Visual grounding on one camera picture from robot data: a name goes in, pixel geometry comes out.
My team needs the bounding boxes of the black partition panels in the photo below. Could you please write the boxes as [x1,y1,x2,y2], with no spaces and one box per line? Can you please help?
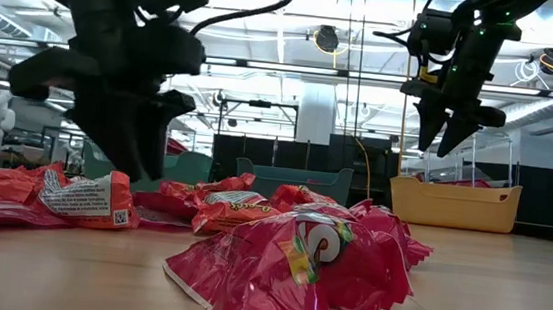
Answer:
[207,122,402,210]

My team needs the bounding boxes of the red plastic bin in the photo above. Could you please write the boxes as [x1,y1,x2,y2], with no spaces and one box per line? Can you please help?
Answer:
[165,137,190,158]

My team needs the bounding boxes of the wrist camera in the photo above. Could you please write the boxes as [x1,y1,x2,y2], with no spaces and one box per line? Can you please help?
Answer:
[127,20,209,77]
[405,8,464,62]

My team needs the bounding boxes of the black overhead light rail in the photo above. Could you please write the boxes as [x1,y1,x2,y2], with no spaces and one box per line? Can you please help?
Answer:
[0,35,553,99]

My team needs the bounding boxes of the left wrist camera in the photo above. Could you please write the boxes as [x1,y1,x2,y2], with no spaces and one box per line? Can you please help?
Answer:
[127,20,209,77]

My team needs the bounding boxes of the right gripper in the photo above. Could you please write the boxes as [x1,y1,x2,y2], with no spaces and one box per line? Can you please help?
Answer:
[395,14,523,164]

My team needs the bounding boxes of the white metal rack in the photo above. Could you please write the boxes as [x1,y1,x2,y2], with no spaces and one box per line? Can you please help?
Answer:
[422,129,517,191]

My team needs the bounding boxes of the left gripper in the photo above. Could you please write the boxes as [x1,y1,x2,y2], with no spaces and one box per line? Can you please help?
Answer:
[0,0,205,187]

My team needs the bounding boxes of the black camera cable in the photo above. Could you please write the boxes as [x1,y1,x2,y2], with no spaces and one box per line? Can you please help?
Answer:
[189,0,294,46]
[370,0,445,65]

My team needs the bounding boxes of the thin black cord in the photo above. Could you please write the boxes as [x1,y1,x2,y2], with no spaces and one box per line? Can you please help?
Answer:
[337,0,357,137]
[350,0,369,139]

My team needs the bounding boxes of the black gantry frame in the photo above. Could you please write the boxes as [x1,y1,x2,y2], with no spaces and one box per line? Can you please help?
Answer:
[216,96,300,143]

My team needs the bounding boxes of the yellow plastic bin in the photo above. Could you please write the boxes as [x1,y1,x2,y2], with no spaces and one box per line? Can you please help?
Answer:
[386,173,524,236]

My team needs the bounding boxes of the black aluminium rig frame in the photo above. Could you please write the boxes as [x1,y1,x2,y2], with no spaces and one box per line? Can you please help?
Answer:
[510,220,553,241]

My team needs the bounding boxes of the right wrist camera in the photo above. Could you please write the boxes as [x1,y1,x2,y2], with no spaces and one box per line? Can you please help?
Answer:
[405,8,464,62]

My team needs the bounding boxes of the yellow power cable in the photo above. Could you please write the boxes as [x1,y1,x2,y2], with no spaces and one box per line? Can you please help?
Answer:
[350,137,376,204]

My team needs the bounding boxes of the blue plastic bin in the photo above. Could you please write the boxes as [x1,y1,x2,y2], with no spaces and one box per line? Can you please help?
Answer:
[232,157,356,208]

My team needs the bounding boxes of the pink translucent candy wrapper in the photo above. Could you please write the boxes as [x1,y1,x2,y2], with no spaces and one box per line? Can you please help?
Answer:
[129,190,199,232]

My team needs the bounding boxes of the teal green plastic bin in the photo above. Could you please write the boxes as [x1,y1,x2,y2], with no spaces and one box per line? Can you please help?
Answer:
[79,140,214,199]

